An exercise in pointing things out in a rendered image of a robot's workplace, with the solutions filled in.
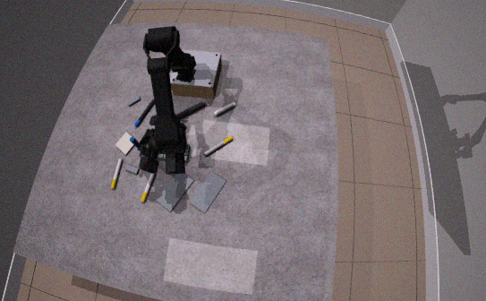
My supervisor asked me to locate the white cylinder with yellow tip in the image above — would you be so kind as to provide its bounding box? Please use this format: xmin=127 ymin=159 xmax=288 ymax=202
xmin=141 ymin=173 xmax=156 ymax=202
xmin=204 ymin=136 xmax=233 ymax=156
xmin=111 ymin=159 xmax=123 ymax=188

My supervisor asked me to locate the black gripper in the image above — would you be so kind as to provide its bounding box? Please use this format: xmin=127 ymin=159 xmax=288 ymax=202
xmin=137 ymin=116 xmax=159 ymax=173

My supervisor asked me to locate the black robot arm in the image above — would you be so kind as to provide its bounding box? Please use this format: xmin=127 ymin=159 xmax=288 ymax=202
xmin=143 ymin=26 xmax=197 ymax=174

